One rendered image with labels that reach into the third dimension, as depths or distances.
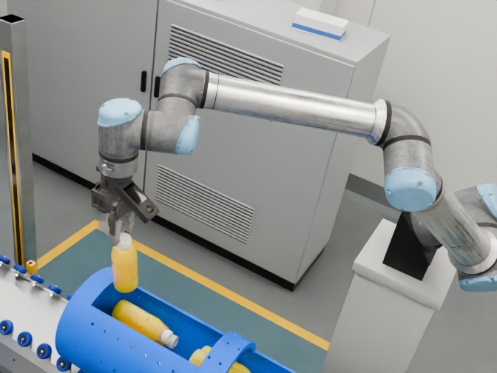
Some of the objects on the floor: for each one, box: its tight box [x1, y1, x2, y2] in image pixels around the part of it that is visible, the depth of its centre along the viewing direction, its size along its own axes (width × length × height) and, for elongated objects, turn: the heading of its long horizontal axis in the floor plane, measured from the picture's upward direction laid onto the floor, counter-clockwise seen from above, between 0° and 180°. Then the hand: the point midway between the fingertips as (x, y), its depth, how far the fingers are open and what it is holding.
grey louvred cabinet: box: [7, 0, 391, 292], centre depth 364 cm, size 54×215×145 cm, turn 48°
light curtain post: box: [0, 14, 38, 283], centre depth 233 cm, size 6×6×170 cm
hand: (123, 238), depth 153 cm, fingers closed on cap, 4 cm apart
